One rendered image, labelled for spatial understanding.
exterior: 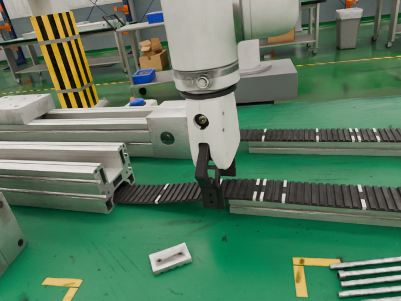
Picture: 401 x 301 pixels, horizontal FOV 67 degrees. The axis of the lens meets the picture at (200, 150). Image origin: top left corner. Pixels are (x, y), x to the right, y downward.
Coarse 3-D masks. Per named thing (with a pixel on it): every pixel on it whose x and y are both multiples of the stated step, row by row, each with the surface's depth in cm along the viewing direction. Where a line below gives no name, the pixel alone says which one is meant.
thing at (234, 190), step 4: (232, 180) 48; (236, 180) 48; (240, 180) 48; (232, 184) 47; (236, 184) 47; (240, 184) 47; (228, 188) 47; (232, 188) 47; (236, 188) 46; (228, 192) 46; (232, 192) 46; (236, 192) 45; (224, 196) 45; (228, 196) 45; (232, 196) 44; (236, 196) 45
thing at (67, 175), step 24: (0, 144) 63; (24, 144) 61; (48, 144) 59; (72, 144) 57; (96, 144) 56; (120, 144) 54; (0, 168) 53; (24, 168) 51; (48, 168) 49; (72, 168) 48; (96, 168) 47; (120, 168) 55; (0, 192) 56; (24, 192) 54; (48, 192) 54; (72, 192) 50; (96, 192) 49
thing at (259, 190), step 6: (258, 180) 47; (264, 180) 47; (258, 186) 46; (264, 186) 45; (252, 192) 45; (258, 192) 45; (264, 192) 44; (252, 198) 43; (258, 198) 43; (264, 198) 43
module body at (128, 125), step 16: (48, 112) 79; (64, 112) 77; (80, 112) 75; (96, 112) 74; (112, 112) 73; (128, 112) 71; (144, 112) 70; (0, 128) 76; (16, 128) 74; (32, 128) 73; (48, 128) 71; (64, 128) 70; (80, 128) 68; (96, 128) 67; (112, 128) 66; (128, 128) 64; (144, 128) 63; (128, 144) 67; (144, 144) 66
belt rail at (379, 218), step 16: (240, 208) 46; (256, 208) 45; (272, 208) 45; (288, 208) 44; (304, 208) 42; (320, 208) 42; (336, 208) 41; (368, 224) 41; (384, 224) 40; (400, 224) 39
